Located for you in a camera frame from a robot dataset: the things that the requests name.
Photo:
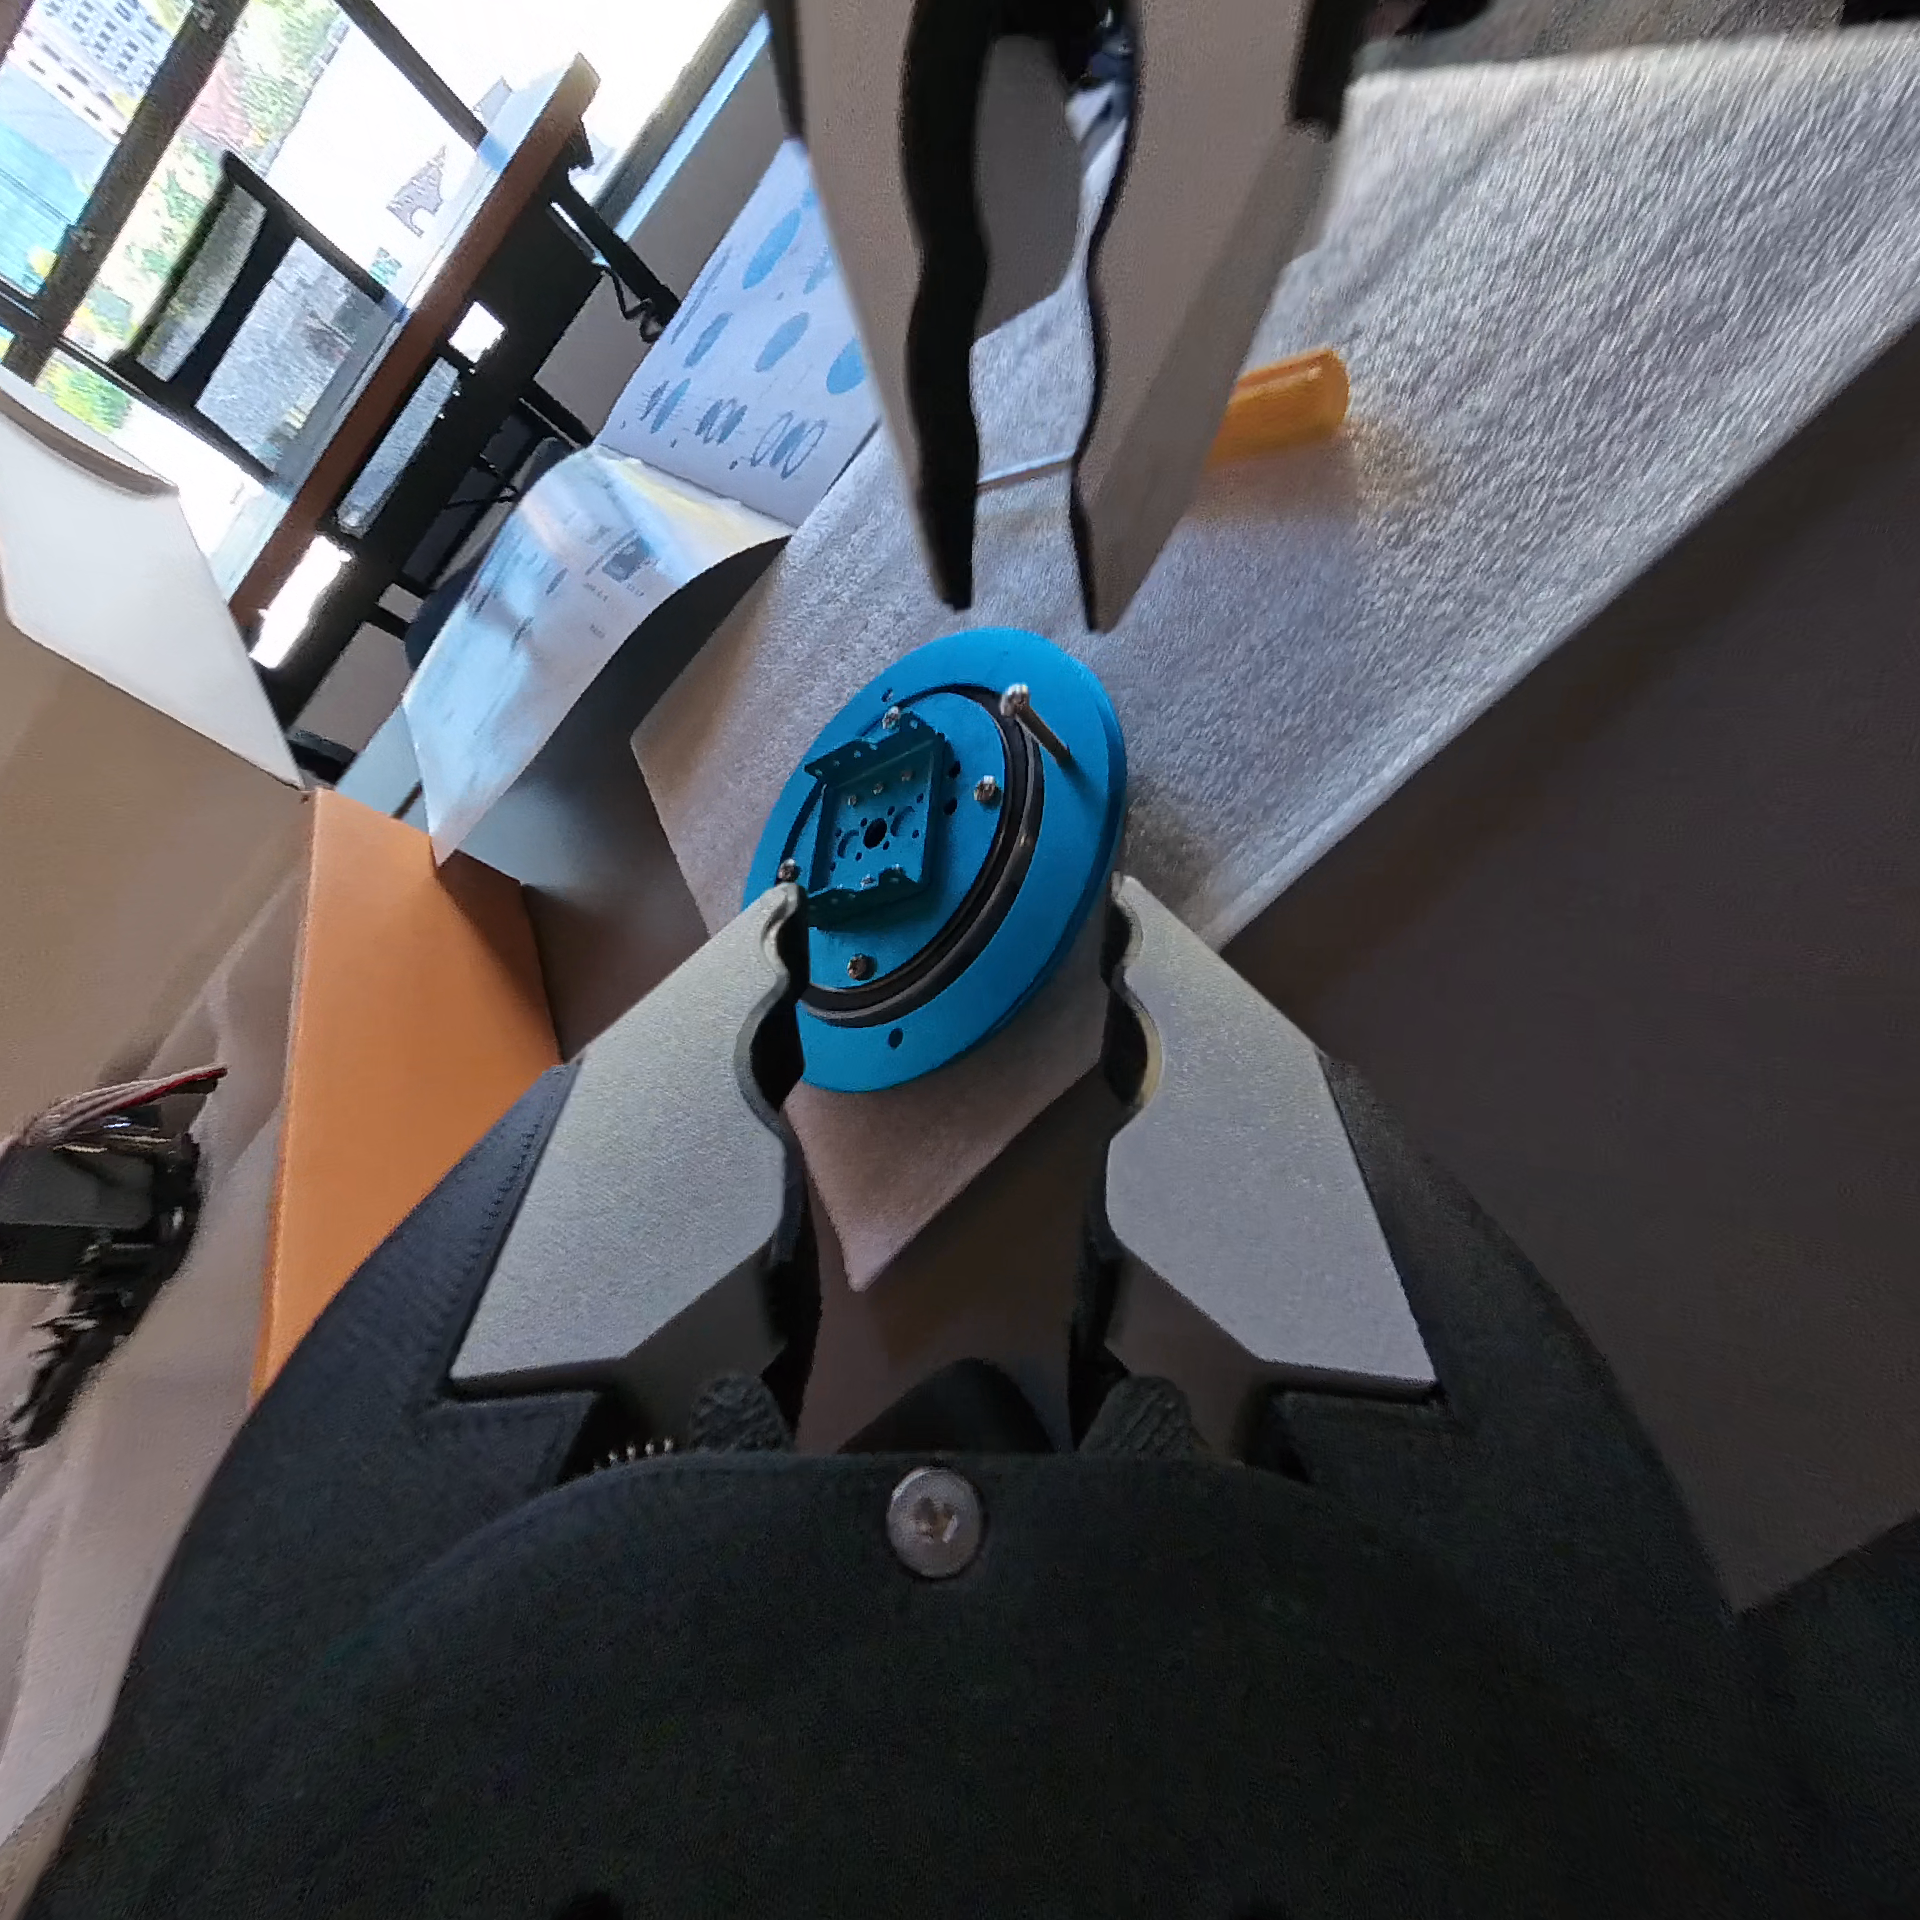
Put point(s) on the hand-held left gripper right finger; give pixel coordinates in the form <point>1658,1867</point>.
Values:
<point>1263,1204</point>

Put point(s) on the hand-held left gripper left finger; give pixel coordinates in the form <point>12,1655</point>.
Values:
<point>626,1204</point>

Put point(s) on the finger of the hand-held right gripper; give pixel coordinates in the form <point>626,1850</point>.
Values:
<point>852,182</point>
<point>1204,225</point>

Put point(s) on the blue round metal base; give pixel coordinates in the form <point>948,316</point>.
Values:
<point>1039,900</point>

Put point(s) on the small metal screw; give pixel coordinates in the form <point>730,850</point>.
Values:
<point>1039,726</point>

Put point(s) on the grey desk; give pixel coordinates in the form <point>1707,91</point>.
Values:
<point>1574,1048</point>

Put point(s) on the wooden-edged standing desk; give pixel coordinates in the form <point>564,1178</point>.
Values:
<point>490,225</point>

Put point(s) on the orange kit box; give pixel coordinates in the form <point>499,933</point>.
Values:
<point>406,1017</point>

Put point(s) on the white foam sheet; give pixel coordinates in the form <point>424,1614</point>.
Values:
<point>1503,376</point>

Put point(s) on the open instruction booklet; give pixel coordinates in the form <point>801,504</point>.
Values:
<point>598,586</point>

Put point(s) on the black servo motor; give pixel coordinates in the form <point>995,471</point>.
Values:
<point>89,1204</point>

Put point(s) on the black mesh chair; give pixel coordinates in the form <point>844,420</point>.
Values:
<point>259,289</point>

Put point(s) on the large window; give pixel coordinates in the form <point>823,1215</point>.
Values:
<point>89,134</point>

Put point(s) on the person's dark trousers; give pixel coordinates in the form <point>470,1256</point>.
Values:
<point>1844,1729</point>

